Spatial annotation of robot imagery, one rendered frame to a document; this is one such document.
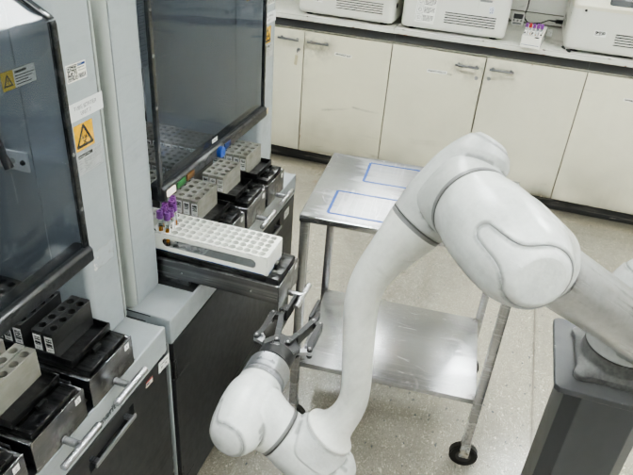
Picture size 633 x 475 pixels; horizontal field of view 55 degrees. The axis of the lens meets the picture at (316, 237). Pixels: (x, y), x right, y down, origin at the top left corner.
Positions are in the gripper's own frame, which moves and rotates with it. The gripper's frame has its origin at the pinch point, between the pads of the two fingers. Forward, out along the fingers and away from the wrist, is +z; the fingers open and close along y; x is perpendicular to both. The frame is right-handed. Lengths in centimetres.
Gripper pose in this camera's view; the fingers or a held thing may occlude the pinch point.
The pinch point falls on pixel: (303, 308)
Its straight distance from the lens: 143.1
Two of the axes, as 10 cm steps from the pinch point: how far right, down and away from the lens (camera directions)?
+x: -0.7, 8.5, 5.2
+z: 3.1, -4.8, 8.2
